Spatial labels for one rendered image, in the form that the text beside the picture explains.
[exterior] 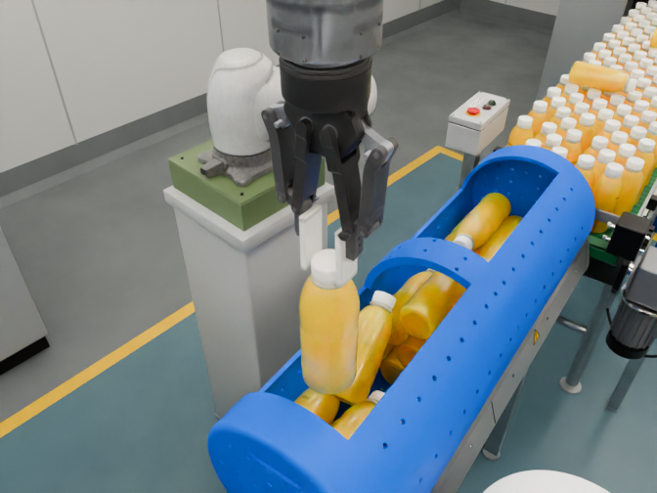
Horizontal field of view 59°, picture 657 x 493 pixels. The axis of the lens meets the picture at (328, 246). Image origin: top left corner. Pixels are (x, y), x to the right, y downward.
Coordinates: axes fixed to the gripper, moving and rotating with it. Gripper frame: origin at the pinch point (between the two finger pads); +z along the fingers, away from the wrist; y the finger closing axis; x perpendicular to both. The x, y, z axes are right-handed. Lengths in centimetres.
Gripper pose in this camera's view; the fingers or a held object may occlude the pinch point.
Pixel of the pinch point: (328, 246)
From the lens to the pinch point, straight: 59.1
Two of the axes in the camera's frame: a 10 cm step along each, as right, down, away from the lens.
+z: 0.1, 7.7, 6.4
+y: 8.1, 3.7, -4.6
